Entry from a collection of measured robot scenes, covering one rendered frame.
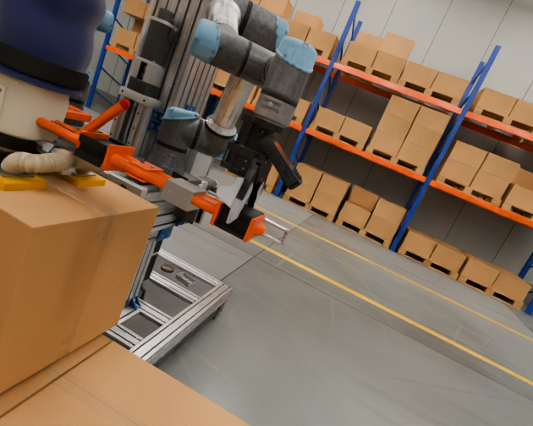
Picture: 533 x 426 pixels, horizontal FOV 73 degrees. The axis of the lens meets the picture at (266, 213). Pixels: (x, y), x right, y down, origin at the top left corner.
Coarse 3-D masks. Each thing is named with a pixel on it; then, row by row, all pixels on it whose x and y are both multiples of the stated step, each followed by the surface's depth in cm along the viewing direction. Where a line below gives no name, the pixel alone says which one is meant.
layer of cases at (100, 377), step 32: (96, 352) 105; (128, 352) 110; (32, 384) 88; (64, 384) 91; (96, 384) 95; (128, 384) 99; (160, 384) 104; (0, 416) 78; (32, 416) 81; (64, 416) 84; (96, 416) 87; (128, 416) 90; (160, 416) 94; (192, 416) 98; (224, 416) 102
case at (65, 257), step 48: (0, 192) 71; (48, 192) 80; (96, 192) 92; (0, 240) 66; (48, 240) 68; (96, 240) 82; (144, 240) 102; (0, 288) 67; (48, 288) 74; (96, 288) 91; (0, 336) 69; (48, 336) 82; (0, 384) 74
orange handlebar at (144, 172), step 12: (72, 108) 112; (36, 120) 82; (48, 120) 82; (84, 120) 109; (60, 132) 80; (72, 132) 81; (120, 156) 78; (132, 168) 76; (144, 168) 76; (156, 168) 79; (144, 180) 76; (156, 180) 75; (192, 204) 74; (204, 204) 73; (216, 204) 76; (264, 228) 73
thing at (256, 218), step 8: (216, 208) 71; (224, 208) 72; (248, 208) 76; (216, 216) 71; (224, 216) 72; (240, 216) 71; (248, 216) 70; (256, 216) 72; (264, 216) 75; (216, 224) 72; (224, 224) 72; (232, 224) 72; (240, 224) 71; (248, 224) 71; (256, 224) 71; (232, 232) 71; (240, 232) 71; (248, 232) 70; (248, 240) 71
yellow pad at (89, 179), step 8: (72, 168) 94; (64, 176) 91; (72, 176) 91; (80, 176) 93; (88, 176) 96; (96, 176) 98; (80, 184) 91; (88, 184) 93; (96, 184) 96; (104, 184) 99
